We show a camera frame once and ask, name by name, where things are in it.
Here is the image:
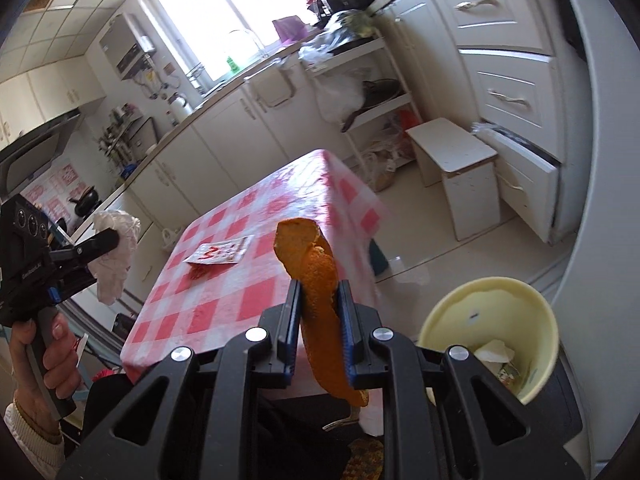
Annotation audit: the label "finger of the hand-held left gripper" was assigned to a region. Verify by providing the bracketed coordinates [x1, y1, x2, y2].
[47, 228, 121, 306]

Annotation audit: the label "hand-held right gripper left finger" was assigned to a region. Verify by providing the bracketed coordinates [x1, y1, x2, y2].
[55, 280, 303, 480]

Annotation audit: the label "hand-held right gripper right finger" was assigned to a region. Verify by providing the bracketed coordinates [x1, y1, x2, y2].
[337, 280, 586, 480]

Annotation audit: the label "white paper towel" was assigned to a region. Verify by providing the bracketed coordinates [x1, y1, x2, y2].
[90, 210, 142, 305]

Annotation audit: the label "large orange peel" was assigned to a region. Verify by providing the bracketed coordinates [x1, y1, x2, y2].
[274, 217, 370, 408]

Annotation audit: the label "pale yellow bin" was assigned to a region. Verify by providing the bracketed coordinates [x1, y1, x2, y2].
[417, 276, 560, 406]

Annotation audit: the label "person's left forearm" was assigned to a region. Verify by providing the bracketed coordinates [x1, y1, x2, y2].
[2, 400, 66, 461]

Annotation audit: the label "person's left hand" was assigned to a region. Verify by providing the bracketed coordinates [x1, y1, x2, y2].
[9, 312, 83, 436]

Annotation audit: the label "black clay pot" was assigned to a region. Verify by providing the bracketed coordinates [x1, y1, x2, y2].
[67, 186, 103, 215]

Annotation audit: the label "red white checked tablecloth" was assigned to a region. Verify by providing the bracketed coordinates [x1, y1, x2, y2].
[120, 149, 386, 401]

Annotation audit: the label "black floor bag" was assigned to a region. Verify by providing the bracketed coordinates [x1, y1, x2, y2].
[111, 312, 138, 346]

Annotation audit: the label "range hood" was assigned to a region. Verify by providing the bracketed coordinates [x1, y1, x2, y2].
[0, 110, 83, 198]

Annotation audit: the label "utensil rack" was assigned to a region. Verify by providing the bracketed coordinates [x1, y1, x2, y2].
[97, 105, 143, 161]

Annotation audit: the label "red printed leaflet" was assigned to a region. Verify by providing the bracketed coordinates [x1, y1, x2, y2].
[184, 236, 253, 266]

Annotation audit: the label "colourful knitted cushion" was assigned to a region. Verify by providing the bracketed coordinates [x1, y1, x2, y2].
[345, 437, 385, 480]

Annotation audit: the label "dark cutting board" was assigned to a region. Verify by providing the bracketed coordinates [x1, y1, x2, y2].
[127, 117, 158, 151]

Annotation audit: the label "white paper scrap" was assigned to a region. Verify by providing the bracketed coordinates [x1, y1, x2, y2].
[472, 339, 521, 391]

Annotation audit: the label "white thermos jug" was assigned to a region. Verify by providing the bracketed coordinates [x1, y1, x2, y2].
[167, 92, 193, 123]

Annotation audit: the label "white base cabinets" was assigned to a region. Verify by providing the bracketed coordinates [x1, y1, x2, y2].
[120, 55, 416, 241]

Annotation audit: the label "translucent plastic bag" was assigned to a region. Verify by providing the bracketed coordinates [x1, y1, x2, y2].
[361, 147, 401, 192]

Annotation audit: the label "grey water heater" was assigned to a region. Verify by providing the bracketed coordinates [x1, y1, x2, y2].
[99, 12, 157, 78]

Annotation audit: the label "white wooden stool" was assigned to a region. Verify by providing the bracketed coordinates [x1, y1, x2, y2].
[405, 117, 501, 242]

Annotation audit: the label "white plastic bag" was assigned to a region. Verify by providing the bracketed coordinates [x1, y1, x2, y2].
[314, 72, 371, 123]

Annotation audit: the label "white towel rack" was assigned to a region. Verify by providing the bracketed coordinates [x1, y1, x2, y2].
[249, 62, 296, 108]

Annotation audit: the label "black wok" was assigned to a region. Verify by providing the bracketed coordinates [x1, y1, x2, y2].
[341, 79, 401, 133]

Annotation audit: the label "chrome faucet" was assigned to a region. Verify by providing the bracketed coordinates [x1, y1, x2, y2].
[229, 29, 268, 58]

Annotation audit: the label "window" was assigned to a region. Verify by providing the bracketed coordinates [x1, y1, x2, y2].
[140, 0, 321, 83]

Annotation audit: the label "white rolling shelf cart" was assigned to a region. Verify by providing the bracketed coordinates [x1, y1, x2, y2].
[300, 30, 421, 171]

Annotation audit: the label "purple bag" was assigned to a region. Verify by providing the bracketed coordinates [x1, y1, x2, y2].
[272, 16, 307, 47]

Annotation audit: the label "dark bag of vegetables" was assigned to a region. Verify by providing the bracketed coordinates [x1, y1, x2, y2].
[320, 10, 381, 53]

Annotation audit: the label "white drawer unit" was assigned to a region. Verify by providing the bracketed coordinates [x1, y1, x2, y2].
[425, 0, 583, 246]

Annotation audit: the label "pink wall stickers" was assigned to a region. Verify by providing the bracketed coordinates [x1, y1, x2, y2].
[20, 160, 86, 211]

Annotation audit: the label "white wall cabinets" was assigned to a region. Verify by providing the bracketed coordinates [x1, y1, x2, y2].
[0, 55, 108, 148]

